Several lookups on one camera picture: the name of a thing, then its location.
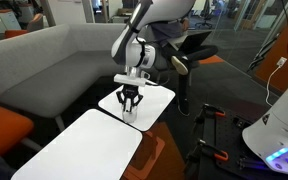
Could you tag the black pedestal leg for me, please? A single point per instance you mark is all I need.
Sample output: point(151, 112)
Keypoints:
point(183, 93)

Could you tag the black and silver pen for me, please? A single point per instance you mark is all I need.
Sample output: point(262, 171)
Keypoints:
point(128, 107)

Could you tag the seated person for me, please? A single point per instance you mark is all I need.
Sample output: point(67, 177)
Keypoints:
point(170, 30)

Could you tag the black perforated mounting board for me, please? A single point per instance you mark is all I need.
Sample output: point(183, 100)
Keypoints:
point(224, 140)

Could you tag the orange lounge chair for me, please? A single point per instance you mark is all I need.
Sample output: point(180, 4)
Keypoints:
point(15, 33)

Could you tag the orange upholstered chair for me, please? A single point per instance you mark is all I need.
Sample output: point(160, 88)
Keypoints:
point(0, 128)

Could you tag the black office chair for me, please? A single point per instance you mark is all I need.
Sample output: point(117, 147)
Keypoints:
point(205, 15)

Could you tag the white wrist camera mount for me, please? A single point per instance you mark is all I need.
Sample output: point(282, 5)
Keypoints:
point(130, 80)

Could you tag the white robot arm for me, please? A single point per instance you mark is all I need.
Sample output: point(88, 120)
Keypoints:
point(134, 50)

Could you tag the gray fabric sofa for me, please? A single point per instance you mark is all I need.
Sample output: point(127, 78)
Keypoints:
point(34, 66)

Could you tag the white wall plug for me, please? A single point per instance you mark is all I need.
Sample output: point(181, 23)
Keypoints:
point(281, 61)

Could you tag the black laptop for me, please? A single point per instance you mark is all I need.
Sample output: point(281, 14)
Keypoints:
point(194, 40)

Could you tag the orange table base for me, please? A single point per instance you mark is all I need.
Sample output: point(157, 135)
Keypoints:
point(150, 150)

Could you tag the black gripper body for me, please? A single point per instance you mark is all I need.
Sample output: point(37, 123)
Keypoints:
point(130, 90)

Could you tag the black and orange clamp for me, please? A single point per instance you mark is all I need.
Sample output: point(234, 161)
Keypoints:
point(217, 153)
point(214, 111)

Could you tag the white rounded square table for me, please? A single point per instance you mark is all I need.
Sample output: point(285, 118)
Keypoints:
point(150, 103)
point(84, 150)

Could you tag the clear plastic cup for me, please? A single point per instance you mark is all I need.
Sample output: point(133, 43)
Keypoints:
point(129, 116)

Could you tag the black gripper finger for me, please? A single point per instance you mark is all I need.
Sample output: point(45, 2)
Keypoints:
point(138, 99)
point(120, 97)

